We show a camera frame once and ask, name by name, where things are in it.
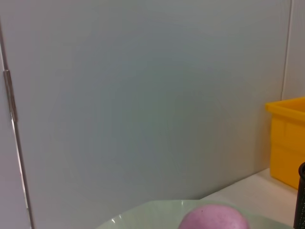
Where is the pale green glass fruit plate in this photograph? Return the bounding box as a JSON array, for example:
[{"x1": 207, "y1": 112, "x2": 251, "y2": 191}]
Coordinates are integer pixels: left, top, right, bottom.
[{"x1": 96, "y1": 199, "x2": 295, "y2": 229}]

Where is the black mesh pen holder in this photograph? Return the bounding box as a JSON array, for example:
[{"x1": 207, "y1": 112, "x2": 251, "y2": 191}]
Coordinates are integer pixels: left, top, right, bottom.
[{"x1": 293, "y1": 161, "x2": 305, "y2": 229}]

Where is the yellow plastic bin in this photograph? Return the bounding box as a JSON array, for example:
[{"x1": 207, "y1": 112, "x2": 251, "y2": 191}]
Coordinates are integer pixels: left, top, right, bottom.
[{"x1": 265, "y1": 96, "x2": 305, "y2": 190}]

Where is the metal wall panel hinge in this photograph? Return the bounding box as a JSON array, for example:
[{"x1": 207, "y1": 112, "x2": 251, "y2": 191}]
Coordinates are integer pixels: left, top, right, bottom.
[{"x1": 2, "y1": 69, "x2": 19, "y2": 123}]

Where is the pink peach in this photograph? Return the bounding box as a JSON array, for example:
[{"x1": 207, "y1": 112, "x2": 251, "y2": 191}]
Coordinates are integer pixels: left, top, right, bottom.
[{"x1": 178, "y1": 204, "x2": 251, "y2": 229}]

